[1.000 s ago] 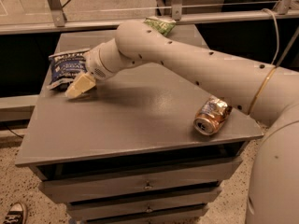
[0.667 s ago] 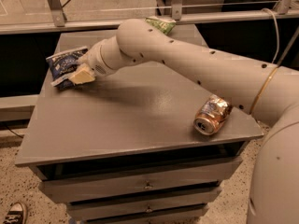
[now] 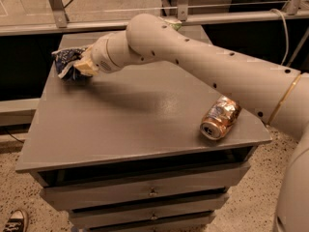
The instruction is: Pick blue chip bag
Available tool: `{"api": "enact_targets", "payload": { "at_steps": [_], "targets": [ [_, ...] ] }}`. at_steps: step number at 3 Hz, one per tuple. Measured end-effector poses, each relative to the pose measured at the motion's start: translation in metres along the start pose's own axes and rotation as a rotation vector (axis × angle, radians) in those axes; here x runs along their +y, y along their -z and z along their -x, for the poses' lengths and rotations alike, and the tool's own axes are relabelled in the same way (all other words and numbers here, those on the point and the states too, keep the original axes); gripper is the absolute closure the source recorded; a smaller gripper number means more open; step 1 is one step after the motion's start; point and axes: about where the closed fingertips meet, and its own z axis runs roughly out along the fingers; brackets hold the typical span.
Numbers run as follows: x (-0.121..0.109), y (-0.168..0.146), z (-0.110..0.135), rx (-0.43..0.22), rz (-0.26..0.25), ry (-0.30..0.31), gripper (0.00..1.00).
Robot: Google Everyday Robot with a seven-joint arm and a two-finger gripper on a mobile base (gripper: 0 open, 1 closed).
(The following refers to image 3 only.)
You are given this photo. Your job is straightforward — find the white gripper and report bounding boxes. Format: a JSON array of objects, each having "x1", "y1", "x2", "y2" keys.
[{"x1": 73, "y1": 34, "x2": 114, "y2": 76}]

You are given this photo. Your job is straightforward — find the blue chip bag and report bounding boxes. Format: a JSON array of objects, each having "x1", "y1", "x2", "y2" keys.
[{"x1": 51, "y1": 46, "x2": 90, "y2": 80}]

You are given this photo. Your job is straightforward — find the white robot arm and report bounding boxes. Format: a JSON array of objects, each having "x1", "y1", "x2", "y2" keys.
[{"x1": 74, "y1": 14, "x2": 309, "y2": 232}]

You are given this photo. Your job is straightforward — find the green chip bag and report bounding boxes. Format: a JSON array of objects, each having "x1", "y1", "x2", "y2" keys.
[{"x1": 161, "y1": 17, "x2": 182, "y2": 31}]

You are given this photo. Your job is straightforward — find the grey drawer cabinet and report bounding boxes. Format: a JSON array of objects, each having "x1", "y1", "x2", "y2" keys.
[{"x1": 14, "y1": 24, "x2": 273, "y2": 232}]

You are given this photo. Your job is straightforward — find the top drawer with knob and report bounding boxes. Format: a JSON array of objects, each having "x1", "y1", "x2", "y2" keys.
[{"x1": 41, "y1": 161, "x2": 250, "y2": 211}]

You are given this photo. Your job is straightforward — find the drawer with knob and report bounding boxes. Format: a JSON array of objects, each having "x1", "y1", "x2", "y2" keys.
[
  {"x1": 41, "y1": 161, "x2": 250, "y2": 211},
  {"x1": 70, "y1": 193, "x2": 229, "y2": 228}
]

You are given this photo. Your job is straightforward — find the orange soda can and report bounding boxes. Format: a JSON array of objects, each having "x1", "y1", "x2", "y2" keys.
[{"x1": 200, "y1": 96, "x2": 241, "y2": 140}]

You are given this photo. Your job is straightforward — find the middle drawer with knob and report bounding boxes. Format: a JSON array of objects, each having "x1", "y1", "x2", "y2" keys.
[{"x1": 70, "y1": 193, "x2": 229, "y2": 228}]

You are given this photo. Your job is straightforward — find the black white sneaker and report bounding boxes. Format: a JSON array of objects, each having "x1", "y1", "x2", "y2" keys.
[{"x1": 2, "y1": 209, "x2": 28, "y2": 232}]

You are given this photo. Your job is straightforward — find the black cable on floor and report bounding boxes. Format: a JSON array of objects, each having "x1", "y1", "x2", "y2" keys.
[{"x1": 0, "y1": 126, "x2": 26, "y2": 145}]

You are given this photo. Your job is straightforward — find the white cable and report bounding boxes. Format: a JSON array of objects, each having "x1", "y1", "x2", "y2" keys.
[{"x1": 269, "y1": 8, "x2": 291, "y2": 67}]

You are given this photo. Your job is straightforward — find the metal guard rail frame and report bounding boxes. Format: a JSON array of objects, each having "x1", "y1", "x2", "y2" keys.
[{"x1": 0, "y1": 0, "x2": 309, "y2": 36}]

